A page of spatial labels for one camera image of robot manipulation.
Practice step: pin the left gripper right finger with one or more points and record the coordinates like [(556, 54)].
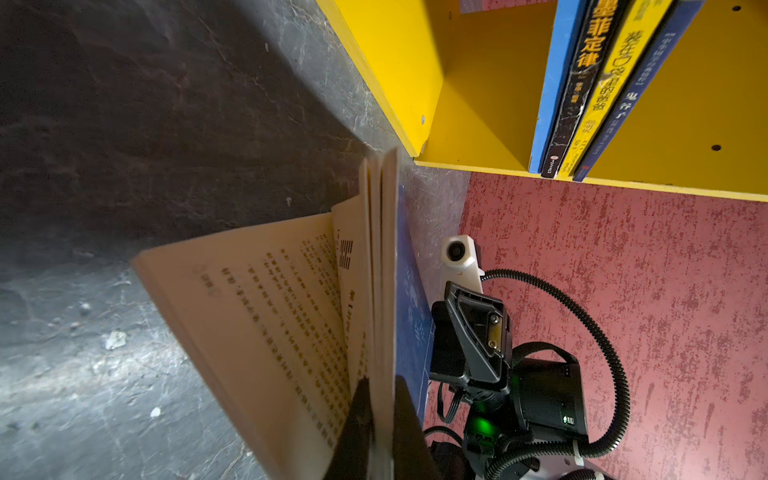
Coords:
[(411, 456)]

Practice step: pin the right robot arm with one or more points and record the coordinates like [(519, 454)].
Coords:
[(538, 460)]

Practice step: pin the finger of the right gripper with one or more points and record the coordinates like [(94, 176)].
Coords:
[(471, 347)]

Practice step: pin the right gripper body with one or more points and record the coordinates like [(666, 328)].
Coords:
[(544, 402)]

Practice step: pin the navy book underneath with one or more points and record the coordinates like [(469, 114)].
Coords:
[(282, 320)]

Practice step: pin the yellow pink blue bookshelf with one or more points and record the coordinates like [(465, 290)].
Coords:
[(658, 95)]

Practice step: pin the navy book with label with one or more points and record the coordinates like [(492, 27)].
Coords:
[(667, 34)]

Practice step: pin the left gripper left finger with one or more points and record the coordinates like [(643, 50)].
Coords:
[(351, 457)]

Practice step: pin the yellow cartoon cover book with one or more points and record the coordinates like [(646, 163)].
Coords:
[(639, 23)]

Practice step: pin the black Murphy's law book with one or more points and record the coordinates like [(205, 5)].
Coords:
[(597, 29)]

